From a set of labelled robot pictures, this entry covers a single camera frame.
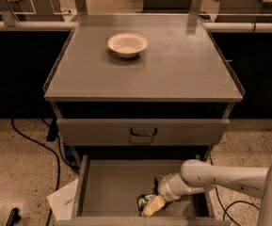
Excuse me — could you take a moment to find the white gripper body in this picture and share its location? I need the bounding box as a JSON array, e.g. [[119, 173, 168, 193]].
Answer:
[[157, 172, 204, 202]]

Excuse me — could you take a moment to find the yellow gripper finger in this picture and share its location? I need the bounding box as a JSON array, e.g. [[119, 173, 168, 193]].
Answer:
[[141, 196, 166, 217], [153, 175, 164, 192]]

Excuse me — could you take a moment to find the green crushed can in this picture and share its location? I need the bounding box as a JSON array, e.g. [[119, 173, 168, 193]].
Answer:
[[136, 194, 155, 212]]

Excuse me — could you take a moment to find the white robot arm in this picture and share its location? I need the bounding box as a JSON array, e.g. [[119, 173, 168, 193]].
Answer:
[[141, 159, 272, 226]]

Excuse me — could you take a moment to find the grey open middle drawer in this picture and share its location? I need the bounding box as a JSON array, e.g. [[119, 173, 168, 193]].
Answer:
[[57, 156, 230, 226]]

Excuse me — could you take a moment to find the grey drawer cabinet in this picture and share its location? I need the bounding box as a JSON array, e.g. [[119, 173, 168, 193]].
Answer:
[[44, 13, 244, 160]]

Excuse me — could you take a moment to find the grey top drawer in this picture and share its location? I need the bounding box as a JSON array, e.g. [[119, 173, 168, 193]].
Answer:
[[56, 119, 230, 146]]

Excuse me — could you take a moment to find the white paper sheet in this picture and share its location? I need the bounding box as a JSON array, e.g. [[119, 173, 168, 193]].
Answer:
[[46, 179, 78, 221]]

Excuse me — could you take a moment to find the white paper bowl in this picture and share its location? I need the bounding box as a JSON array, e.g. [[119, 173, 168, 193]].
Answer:
[[107, 33, 148, 58]]

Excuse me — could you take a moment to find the black object on floor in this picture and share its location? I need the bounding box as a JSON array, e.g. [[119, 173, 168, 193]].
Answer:
[[6, 208, 21, 226]]

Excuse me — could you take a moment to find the grey background desk right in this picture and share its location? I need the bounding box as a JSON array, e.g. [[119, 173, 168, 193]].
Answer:
[[216, 0, 272, 23]]

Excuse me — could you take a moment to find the black floor cable right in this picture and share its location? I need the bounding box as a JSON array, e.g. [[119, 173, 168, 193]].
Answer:
[[214, 186, 269, 226]]

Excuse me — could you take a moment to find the black floor cable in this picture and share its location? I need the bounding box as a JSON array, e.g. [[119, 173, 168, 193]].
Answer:
[[10, 118, 81, 226], [214, 186, 269, 226]]

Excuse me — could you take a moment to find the black floor cable left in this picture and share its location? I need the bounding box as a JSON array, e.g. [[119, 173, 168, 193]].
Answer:
[[10, 118, 81, 226]]

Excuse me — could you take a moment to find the white horizontal rail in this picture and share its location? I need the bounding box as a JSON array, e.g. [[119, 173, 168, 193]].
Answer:
[[0, 22, 272, 33]]

